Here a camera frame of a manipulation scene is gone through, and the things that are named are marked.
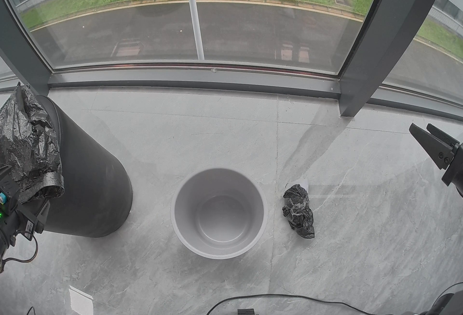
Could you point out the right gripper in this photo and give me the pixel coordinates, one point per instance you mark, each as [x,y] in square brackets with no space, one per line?
[456,169]

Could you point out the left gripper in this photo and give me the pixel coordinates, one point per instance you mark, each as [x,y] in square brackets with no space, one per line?
[16,230]

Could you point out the black plastic bag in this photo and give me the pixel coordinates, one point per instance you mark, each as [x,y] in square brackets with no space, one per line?
[29,147]

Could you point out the black plastic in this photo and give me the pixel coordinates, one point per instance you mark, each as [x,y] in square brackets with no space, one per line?
[300,214]

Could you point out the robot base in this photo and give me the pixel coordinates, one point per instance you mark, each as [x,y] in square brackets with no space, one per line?
[246,312]

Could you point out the white trash bin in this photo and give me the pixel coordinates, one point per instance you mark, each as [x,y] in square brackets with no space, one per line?
[217,205]

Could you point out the window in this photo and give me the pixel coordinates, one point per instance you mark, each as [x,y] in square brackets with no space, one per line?
[108,35]

